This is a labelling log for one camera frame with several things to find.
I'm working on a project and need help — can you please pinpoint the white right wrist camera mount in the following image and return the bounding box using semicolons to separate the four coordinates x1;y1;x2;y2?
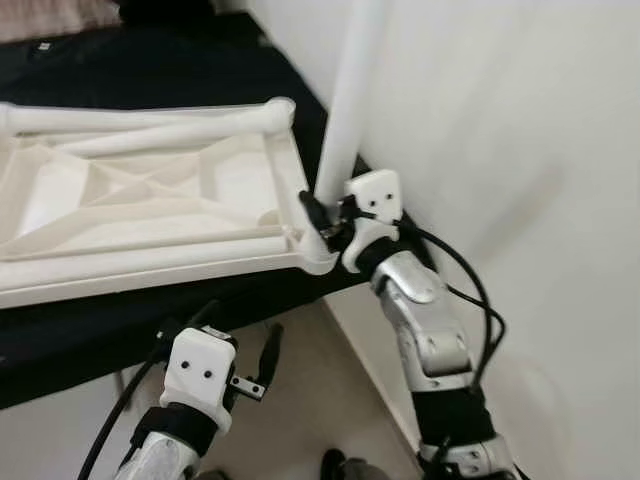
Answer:
340;170;406;276

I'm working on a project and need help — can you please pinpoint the black table cloth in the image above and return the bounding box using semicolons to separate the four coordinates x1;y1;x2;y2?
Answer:
0;10;441;411

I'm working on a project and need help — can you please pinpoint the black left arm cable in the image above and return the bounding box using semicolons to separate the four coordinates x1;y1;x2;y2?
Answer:
78;340;171;480

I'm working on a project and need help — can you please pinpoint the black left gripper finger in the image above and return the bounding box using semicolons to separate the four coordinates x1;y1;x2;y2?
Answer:
155;298;219;346
255;321;285;389

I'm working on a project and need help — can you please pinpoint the dark grey right robot foot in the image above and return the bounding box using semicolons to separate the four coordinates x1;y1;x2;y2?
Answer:
320;448;386;480

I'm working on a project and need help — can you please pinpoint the white plastic children table top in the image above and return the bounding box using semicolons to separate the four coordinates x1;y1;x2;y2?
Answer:
0;97;341;309

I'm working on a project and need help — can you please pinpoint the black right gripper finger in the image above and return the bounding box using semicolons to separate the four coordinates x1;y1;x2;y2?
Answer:
298;190;331;241

